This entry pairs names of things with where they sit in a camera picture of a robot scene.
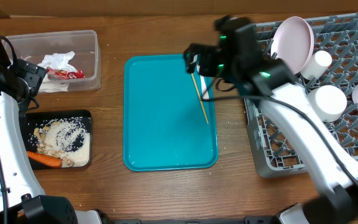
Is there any clear plastic bin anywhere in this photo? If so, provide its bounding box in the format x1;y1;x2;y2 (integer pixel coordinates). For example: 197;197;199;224
8;30;101;93

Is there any white napkin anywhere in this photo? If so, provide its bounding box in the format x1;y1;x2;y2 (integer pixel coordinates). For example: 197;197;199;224
38;51;77;93

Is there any teal serving tray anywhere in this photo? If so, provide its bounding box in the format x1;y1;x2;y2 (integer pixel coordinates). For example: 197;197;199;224
123;54;219;172

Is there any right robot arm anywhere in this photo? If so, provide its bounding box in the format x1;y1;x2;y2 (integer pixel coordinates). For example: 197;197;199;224
183;44;358;223

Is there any wooden skewer stick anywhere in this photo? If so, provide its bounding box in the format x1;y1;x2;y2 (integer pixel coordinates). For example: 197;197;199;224
191;73;209;124

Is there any white plastic cup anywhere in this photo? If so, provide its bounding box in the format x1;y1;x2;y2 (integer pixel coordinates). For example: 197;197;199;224
300;50;333;80

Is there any grey dishwasher rack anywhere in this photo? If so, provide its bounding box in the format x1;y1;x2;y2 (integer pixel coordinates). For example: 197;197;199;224
244;13;358;178

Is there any rice and peanuts pile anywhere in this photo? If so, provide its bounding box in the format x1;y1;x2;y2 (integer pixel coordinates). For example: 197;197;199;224
25;116;91;168

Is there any black plastic tray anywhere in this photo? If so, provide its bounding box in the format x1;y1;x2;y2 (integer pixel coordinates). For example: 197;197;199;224
20;110;92;170

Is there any white bowl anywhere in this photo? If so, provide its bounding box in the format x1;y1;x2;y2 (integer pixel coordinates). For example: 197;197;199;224
307;85;347;122

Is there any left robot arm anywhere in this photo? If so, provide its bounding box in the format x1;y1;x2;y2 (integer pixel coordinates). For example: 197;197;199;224
0;35;103;224

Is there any orange carrot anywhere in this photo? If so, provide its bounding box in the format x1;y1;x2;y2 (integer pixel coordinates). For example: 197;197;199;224
27;151;63;168

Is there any white round plate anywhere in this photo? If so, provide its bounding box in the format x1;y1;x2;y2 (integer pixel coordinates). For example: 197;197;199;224
270;16;314;74

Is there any red snack wrapper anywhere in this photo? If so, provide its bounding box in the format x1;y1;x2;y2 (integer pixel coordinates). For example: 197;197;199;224
47;67;85;80

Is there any white plastic fork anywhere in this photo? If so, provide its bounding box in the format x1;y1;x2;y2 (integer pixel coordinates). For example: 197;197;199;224
193;55;209;100

